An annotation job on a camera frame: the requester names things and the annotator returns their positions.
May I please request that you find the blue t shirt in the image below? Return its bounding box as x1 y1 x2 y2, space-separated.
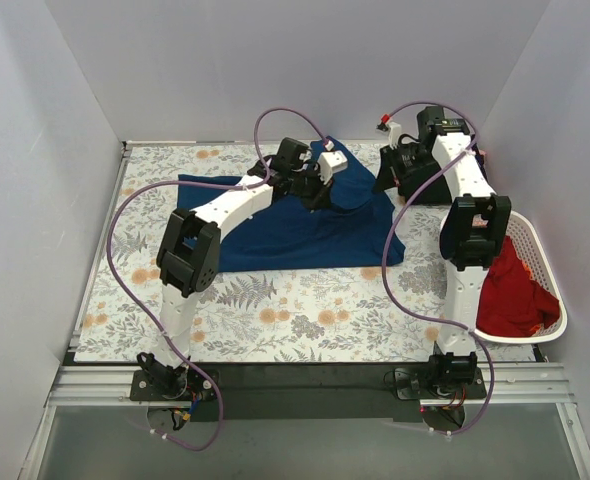
177 141 405 272

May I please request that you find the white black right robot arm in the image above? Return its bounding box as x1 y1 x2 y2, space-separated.
373 107 511 359

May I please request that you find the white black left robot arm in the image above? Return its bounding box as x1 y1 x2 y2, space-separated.
153 138 348 400

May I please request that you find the folded black t shirt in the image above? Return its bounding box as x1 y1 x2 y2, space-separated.
397 142 491 205

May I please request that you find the floral patterned table mat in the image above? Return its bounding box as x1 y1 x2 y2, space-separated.
74 145 446 363

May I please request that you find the white perforated laundry basket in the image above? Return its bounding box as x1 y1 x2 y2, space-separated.
476 211 567 344

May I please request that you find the red t shirt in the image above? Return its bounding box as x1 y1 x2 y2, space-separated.
476 236 561 338

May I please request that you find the orange t shirt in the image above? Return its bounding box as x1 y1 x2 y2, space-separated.
519 260 548 336

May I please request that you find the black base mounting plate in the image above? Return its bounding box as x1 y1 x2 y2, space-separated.
129 363 489 422

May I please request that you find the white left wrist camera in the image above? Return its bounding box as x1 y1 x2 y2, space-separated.
317 151 348 185

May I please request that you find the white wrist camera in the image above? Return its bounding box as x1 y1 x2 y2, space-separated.
376 114 402 149
317 151 348 185

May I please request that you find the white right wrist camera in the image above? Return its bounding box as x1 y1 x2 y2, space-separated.
376 114 402 149

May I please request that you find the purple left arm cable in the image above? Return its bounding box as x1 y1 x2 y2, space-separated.
108 107 334 451

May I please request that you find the aluminium frame rail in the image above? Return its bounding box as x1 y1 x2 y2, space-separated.
47 362 576 406

